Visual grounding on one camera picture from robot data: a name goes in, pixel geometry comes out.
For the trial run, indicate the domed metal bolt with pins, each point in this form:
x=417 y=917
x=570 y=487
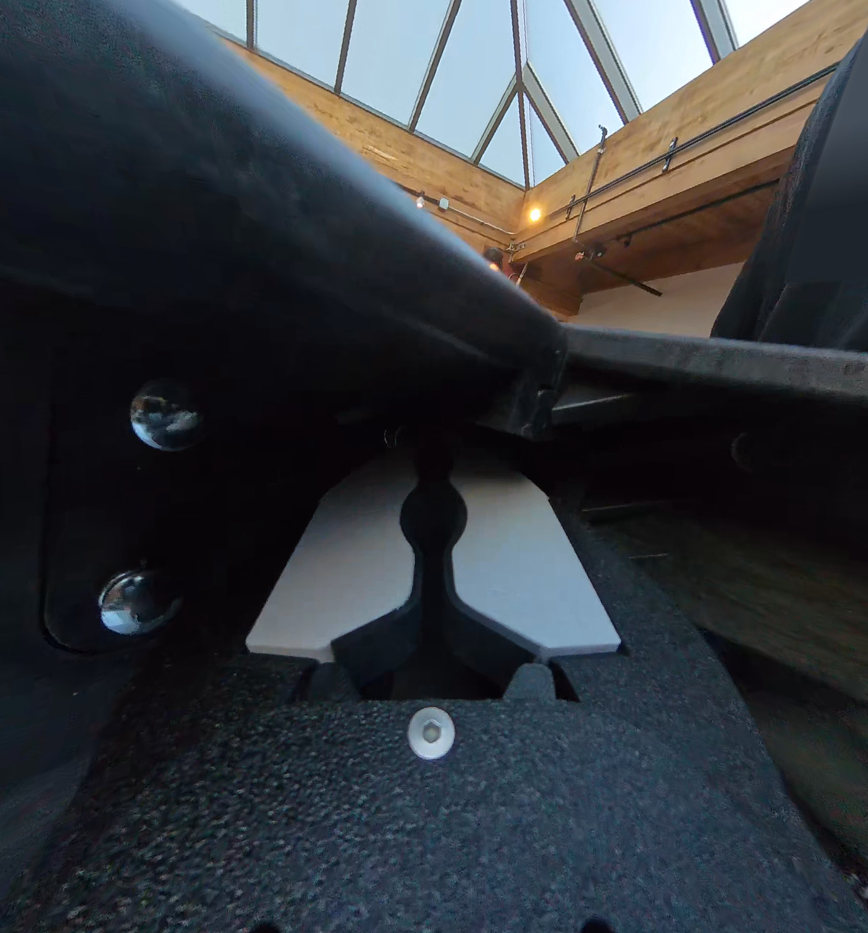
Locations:
x=164 y=414
x=139 y=602

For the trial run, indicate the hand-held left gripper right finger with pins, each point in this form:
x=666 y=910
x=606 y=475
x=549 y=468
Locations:
x=521 y=576

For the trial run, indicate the black conduit pipe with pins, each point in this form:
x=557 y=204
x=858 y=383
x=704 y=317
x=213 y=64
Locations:
x=590 y=182

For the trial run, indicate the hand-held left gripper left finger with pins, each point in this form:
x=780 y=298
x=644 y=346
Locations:
x=346 y=568

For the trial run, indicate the person's dark garment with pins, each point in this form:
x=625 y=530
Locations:
x=827 y=219

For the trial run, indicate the black ceiling rail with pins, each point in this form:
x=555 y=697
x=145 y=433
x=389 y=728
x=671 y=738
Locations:
x=696 y=142

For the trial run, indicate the glass skylight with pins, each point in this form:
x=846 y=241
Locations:
x=441 y=65

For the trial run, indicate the round ceiling lamp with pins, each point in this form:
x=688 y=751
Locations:
x=534 y=213

